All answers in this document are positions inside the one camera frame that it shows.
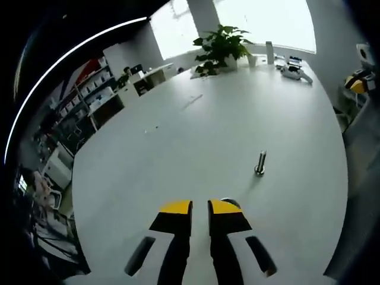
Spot large black washer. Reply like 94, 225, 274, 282
220, 197, 242, 209

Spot potted green plant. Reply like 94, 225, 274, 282
192, 24, 255, 77

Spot long white office desk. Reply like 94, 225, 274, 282
132, 62, 175, 96

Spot row of white storage bins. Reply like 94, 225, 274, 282
58, 58, 116, 119

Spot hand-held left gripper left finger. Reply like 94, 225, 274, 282
64, 199, 193, 285

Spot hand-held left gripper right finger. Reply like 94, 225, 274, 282
207, 198, 339, 285

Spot metal shelving unit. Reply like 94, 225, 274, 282
53, 58, 125, 131

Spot white office chair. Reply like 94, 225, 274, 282
44, 189, 65, 211

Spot ceiling light strip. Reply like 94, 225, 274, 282
4, 17, 148, 164

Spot white game controller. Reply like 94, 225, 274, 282
280, 67, 300, 78
296, 71, 314, 85

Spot thick steel threaded stud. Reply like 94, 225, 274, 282
254, 150, 268, 178

